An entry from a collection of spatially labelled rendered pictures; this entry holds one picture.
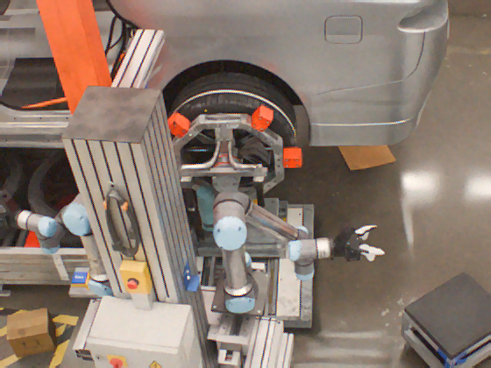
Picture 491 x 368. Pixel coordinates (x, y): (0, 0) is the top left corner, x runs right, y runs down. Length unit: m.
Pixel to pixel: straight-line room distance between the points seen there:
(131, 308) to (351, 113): 1.61
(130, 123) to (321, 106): 1.70
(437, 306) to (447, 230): 0.86
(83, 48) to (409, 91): 1.59
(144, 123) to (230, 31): 1.37
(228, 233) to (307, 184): 2.17
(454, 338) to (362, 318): 0.63
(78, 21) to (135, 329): 1.18
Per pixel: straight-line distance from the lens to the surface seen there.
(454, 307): 4.00
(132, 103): 2.47
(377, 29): 3.66
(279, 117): 3.82
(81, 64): 3.25
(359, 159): 5.10
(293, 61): 3.76
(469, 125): 5.41
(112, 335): 2.89
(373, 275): 4.50
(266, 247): 4.42
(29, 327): 4.35
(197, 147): 4.01
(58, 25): 3.16
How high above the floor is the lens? 3.57
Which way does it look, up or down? 45 degrees down
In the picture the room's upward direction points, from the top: 7 degrees counter-clockwise
